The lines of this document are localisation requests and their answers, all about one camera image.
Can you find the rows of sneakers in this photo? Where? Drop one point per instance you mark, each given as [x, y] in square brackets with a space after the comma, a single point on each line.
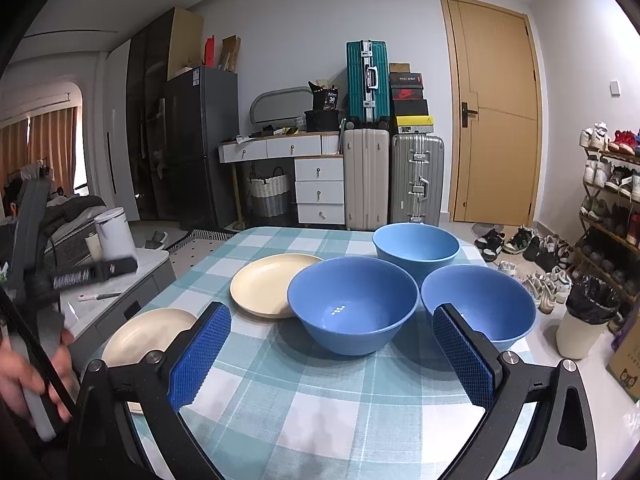
[615, 170]

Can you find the black paper bag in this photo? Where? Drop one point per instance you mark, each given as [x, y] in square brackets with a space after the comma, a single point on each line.
[331, 97]

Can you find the white electric kettle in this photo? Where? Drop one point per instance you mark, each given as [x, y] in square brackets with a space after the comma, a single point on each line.
[116, 240]

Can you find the black storage box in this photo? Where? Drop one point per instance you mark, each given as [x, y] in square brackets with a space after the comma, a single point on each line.
[322, 121]

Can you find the white wall switch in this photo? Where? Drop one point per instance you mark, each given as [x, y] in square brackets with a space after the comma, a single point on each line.
[614, 87]

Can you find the white desk with drawers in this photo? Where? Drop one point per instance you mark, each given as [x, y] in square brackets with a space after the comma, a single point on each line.
[320, 180]

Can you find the silver suitcase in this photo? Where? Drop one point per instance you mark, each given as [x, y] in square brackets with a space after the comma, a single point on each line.
[417, 180]

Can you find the scattered shoes pile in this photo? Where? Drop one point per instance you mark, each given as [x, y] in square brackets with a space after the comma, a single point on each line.
[525, 255]

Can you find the patterned floor rug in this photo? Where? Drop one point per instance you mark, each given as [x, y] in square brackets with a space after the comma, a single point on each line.
[200, 245]

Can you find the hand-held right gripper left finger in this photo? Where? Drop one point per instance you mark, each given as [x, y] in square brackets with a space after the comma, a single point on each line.
[200, 355]

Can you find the blue bowl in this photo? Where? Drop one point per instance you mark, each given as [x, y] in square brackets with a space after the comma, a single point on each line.
[352, 310]
[500, 305]
[416, 252]

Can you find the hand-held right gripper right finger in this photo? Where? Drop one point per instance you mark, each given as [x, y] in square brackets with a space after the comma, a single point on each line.
[465, 355]

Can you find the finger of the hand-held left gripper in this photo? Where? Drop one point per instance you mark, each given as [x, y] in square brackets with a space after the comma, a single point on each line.
[95, 272]

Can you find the grey slippers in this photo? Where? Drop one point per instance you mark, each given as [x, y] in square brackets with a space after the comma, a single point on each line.
[156, 240]

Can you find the printed cardboard box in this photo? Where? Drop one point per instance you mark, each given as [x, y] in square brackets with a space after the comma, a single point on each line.
[627, 365]

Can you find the wooden door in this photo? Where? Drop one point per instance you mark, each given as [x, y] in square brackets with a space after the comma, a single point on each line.
[495, 160]

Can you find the red packet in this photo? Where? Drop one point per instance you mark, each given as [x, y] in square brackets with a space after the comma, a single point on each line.
[210, 52]

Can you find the white storage basket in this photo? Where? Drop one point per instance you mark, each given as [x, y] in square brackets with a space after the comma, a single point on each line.
[297, 124]

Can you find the beige suitcase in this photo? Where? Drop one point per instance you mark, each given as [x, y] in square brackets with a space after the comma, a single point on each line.
[365, 180]

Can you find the grey framed mirror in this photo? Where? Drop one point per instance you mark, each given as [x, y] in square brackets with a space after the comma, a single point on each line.
[280, 105]

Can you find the yellow and black shoe box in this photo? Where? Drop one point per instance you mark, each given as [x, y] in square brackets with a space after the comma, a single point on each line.
[415, 124]

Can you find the white trash bin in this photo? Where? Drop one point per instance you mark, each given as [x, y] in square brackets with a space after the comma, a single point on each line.
[582, 325]

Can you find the woven laundry basket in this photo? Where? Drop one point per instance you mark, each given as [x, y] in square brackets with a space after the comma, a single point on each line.
[269, 195]

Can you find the brown shoe box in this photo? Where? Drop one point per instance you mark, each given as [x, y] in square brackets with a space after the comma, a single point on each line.
[399, 68]

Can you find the dark grey fridge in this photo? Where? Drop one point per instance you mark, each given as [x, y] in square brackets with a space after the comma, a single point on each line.
[200, 150]

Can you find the wooden broom stick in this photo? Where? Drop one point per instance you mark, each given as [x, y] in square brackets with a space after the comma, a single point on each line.
[237, 195]

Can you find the person's left hand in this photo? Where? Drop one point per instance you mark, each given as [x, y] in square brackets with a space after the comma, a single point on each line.
[14, 380]

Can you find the red shoe box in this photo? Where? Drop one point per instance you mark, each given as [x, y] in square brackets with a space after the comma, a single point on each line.
[407, 93]

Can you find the teal checked tablecloth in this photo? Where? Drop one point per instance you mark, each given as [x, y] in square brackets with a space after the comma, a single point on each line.
[310, 390]

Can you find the dark glass wardrobe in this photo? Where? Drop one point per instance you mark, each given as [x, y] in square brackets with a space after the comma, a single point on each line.
[147, 125]

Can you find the wooden shoe rack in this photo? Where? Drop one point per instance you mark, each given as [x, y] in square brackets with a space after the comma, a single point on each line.
[595, 240]

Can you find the white pen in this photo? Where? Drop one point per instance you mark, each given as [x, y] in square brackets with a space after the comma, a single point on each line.
[100, 296]

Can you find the small cream bottle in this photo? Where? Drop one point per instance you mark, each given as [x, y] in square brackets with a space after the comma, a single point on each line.
[93, 247]

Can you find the grey cushion pile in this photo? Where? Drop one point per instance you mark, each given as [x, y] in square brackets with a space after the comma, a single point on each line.
[75, 225]

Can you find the cream plate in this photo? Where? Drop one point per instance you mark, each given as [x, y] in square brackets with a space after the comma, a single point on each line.
[145, 335]
[265, 287]

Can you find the narrow cardboard box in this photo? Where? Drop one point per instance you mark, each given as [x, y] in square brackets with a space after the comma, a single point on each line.
[230, 54]

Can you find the brown curtain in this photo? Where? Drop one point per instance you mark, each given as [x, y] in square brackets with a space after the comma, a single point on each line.
[50, 145]

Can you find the flat cardboard panel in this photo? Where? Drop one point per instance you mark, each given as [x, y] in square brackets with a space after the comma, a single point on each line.
[185, 42]

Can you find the grey side cabinet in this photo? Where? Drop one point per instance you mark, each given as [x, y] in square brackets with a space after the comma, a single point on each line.
[130, 290]

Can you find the teal suitcase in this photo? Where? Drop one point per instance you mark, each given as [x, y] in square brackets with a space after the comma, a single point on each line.
[357, 85]

